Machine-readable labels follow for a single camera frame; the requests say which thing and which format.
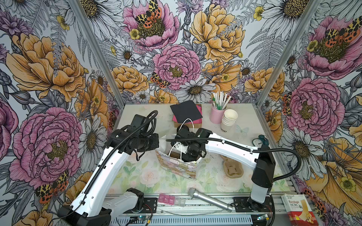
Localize pastel patterned gift bag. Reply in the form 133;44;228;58
156;123;203;179

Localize black napkin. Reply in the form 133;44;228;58
170;100;203;123

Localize brown pulp cup carrier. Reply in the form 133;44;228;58
221;155;244;179

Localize stack of black lids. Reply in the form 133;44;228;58
176;125;190;138

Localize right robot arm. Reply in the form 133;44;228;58
166;128;302;212

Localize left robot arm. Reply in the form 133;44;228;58
57;110;159;226

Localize pink napkins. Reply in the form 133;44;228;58
172;104;202;124

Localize cardboard napkin box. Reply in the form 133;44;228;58
173;104;202;129

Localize stack of white paper cups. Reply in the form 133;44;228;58
221;109;238;132

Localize white paper straws bundle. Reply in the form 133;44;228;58
212;91;231;110

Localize silver microphone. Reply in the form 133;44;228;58
188;187;233;212

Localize teal alarm clock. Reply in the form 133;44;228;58
252;135;269;148

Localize pink plastic tray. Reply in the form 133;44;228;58
158;194;186;208

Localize bandage box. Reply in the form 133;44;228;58
281;194;319;226

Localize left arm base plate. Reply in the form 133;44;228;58
140;197;158;214

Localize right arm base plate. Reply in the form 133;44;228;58
233;196;273;212

